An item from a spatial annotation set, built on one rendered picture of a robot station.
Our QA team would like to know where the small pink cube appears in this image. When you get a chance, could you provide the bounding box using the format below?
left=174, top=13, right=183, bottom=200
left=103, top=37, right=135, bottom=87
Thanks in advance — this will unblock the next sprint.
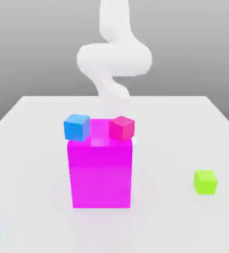
left=109, top=116, right=136, bottom=142

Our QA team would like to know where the small blue cube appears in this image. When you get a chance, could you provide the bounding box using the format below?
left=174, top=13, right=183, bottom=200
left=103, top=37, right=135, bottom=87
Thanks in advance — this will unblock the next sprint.
left=63, top=114, right=91, bottom=142

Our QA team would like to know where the small green cube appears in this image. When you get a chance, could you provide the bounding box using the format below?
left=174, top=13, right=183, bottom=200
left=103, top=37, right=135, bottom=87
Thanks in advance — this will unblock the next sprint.
left=193, top=169, right=218, bottom=196

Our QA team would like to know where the large magenta box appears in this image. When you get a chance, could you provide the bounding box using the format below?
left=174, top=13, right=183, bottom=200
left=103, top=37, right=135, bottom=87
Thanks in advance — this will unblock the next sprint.
left=67, top=118, right=133, bottom=209

